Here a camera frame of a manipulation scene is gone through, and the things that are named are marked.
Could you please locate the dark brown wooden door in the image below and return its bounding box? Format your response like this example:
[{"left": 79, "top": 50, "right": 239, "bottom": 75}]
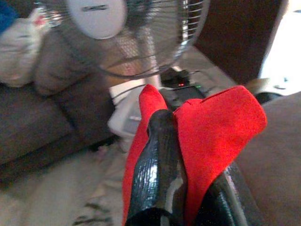
[{"left": 195, "top": 0, "right": 283, "bottom": 85}]

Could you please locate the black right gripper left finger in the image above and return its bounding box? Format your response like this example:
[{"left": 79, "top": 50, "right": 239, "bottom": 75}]
[{"left": 126, "top": 110, "right": 183, "bottom": 226}]

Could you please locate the blue bag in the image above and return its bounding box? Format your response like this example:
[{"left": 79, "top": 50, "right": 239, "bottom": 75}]
[{"left": 0, "top": 0, "right": 21, "bottom": 33}]

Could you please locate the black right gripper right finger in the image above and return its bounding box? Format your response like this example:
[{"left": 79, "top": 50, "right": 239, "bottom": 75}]
[{"left": 195, "top": 162, "right": 265, "bottom": 226}]

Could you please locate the grey-brown fabric sofa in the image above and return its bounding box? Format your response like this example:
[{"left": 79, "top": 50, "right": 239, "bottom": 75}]
[{"left": 235, "top": 90, "right": 301, "bottom": 226}]

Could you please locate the beige and black round container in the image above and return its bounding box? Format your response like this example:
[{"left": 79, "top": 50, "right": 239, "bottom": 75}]
[{"left": 246, "top": 77, "right": 285, "bottom": 104}]

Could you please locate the red pillow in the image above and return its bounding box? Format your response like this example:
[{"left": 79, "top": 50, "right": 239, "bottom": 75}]
[{"left": 122, "top": 84, "right": 268, "bottom": 226}]

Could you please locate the black phone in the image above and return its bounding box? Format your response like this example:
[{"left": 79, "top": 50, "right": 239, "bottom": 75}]
[{"left": 161, "top": 86, "right": 206, "bottom": 111}]

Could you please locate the dark brown fabric sofa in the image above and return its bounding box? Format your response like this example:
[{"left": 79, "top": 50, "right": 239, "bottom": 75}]
[{"left": 0, "top": 28, "right": 118, "bottom": 186}]

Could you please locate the white table fan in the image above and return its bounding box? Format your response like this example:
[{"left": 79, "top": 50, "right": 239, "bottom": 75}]
[{"left": 35, "top": 0, "right": 211, "bottom": 139}]

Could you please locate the small black electronic device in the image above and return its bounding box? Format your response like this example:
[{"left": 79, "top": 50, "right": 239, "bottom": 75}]
[{"left": 161, "top": 67, "right": 191, "bottom": 88}]

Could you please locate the white plastic bag red print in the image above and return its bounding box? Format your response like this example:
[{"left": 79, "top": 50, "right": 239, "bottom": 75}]
[{"left": 28, "top": 7, "right": 51, "bottom": 29}]

